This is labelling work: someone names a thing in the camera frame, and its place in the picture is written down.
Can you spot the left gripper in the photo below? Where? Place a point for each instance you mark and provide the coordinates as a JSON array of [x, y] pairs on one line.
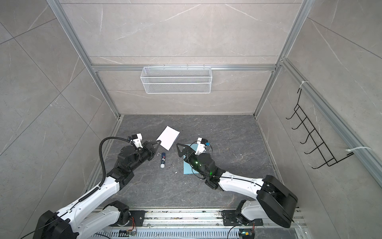
[[146, 147]]

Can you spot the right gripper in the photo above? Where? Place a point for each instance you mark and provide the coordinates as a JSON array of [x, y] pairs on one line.
[[193, 153]]

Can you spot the white letter paper blue border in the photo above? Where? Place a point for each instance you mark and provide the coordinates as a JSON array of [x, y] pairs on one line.
[[168, 137]]

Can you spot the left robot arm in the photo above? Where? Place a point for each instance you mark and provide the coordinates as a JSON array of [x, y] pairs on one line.
[[75, 222]]

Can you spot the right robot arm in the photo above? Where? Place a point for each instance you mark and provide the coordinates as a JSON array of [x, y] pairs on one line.
[[271, 198]]

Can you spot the glue stick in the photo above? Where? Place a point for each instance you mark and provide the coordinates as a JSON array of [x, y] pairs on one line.
[[163, 160]]

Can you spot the white wire mesh basket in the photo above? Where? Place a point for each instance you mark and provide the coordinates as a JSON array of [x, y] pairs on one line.
[[176, 80]]

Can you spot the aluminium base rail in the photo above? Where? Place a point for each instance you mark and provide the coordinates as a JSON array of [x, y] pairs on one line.
[[202, 224]]

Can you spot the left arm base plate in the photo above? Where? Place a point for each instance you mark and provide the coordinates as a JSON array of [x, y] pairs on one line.
[[134, 218]]

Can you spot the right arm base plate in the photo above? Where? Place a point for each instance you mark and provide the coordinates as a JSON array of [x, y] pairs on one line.
[[230, 218]]

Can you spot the black wire hook rack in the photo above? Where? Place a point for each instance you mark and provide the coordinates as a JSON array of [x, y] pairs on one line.
[[314, 136]]

